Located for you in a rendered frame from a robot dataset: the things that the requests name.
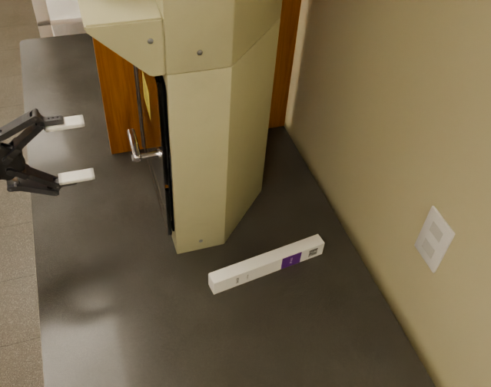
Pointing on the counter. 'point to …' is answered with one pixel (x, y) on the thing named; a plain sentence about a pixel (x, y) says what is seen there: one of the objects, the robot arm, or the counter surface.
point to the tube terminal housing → (217, 110)
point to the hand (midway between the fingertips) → (83, 149)
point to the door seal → (167, 149)
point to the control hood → (128, 31)
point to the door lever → (139, 148)
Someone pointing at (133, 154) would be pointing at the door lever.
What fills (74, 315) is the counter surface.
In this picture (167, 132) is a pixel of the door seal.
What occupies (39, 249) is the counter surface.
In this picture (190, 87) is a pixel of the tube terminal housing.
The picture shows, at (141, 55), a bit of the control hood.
